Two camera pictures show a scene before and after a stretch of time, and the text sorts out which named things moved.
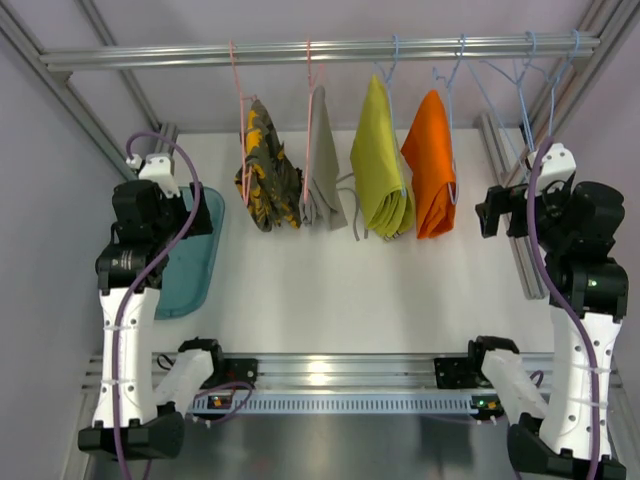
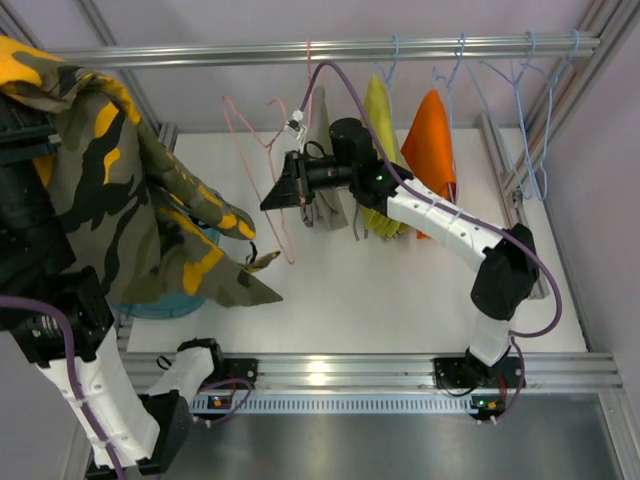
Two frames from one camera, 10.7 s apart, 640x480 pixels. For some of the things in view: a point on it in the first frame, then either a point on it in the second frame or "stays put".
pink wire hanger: x=242 y=113 -> x=287 y=255
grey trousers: x=322 y=208 stays put
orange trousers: x=429 y=152 stays put
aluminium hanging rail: x=172 y=54 stays put
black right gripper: x=515 y=212 -> x=302 y=175
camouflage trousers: x=269 y=182 -> x=141 y=229
